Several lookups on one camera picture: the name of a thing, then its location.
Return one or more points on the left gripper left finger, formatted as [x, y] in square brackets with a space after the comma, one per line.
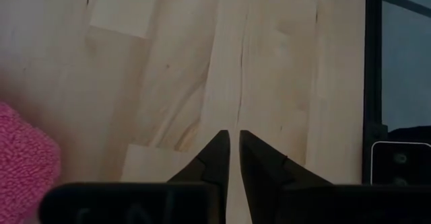
[217, 167]

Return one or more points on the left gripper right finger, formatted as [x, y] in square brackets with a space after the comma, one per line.
[262, 173]

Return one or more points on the pink microfiber towel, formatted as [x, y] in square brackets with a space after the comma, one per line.
[23, 163]

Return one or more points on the black table-level camera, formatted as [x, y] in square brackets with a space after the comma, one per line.
[400, 163]

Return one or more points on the black metal rig frame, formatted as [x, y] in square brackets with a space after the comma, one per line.
[372, 66]

